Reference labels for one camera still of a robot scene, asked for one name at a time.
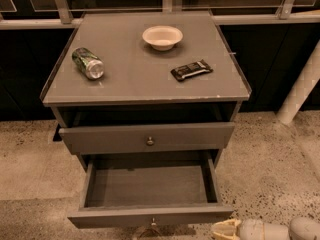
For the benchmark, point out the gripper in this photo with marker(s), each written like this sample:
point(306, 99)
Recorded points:
point(250, 230)

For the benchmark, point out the grey drawer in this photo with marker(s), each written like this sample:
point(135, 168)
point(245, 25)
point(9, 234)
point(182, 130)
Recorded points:
point(147, 138)
point(141, 189)

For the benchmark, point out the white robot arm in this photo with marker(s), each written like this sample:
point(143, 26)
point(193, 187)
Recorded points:
point(300, 228)

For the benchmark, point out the grey drawer cabinet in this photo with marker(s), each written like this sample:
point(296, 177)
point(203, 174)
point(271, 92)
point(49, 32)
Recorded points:
point(137, 87)

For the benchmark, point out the grey top drawer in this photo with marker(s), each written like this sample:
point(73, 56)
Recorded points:
point(147, 138)

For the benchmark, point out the black snack bar packet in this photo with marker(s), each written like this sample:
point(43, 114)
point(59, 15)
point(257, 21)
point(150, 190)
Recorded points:
point(191, 70)

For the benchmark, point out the white diagonal pole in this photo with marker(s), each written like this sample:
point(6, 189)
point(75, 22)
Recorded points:
point(303, 86)

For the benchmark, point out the white paper bowl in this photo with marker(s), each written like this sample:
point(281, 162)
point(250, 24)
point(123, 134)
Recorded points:
point(162, 38)

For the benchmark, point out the green soda can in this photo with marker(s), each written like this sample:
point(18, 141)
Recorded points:
point(88, 63)

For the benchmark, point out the metal window railing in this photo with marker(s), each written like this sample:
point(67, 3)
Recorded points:
point(54, 14)

